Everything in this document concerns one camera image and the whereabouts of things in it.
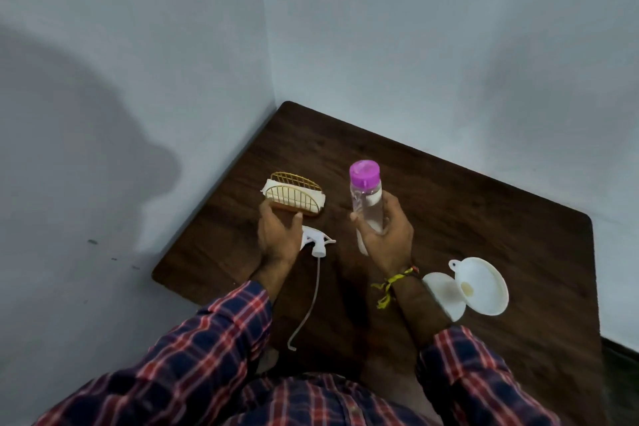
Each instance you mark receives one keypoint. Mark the person's right hand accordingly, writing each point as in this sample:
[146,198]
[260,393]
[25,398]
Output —
[394,246]

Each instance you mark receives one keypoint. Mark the yellow thread wrist band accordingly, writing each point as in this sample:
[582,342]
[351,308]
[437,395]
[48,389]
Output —
[392,282]

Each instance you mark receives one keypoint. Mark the clear bottle with pink cap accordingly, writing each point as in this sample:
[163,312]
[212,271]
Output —
[367,191]

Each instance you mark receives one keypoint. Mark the white paper napkins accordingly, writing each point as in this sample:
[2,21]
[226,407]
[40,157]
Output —
[269,187]

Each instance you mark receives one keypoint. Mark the person's right thumb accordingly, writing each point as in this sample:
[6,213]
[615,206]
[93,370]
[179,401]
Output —
[360,226]

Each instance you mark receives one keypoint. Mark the plaid shirt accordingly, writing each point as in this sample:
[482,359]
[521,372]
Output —
[319,403]

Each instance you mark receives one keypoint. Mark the person's left thumb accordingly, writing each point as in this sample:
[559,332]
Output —
[296,221]

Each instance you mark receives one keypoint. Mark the small white funnel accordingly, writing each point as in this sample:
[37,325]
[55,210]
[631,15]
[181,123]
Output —
[444,293]

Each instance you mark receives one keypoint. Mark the person's right forearm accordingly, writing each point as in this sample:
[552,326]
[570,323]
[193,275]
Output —
[449,356]

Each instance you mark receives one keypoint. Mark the large white funnel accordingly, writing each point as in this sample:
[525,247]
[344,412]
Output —
[487,288]

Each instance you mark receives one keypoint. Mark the person's left hand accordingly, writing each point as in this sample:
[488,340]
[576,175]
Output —
[277,241]

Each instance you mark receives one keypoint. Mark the person's left forearm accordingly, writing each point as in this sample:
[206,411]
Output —
[199,346]

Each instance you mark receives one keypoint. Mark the white spray nozzle with tube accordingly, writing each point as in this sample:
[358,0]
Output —
[317,243]

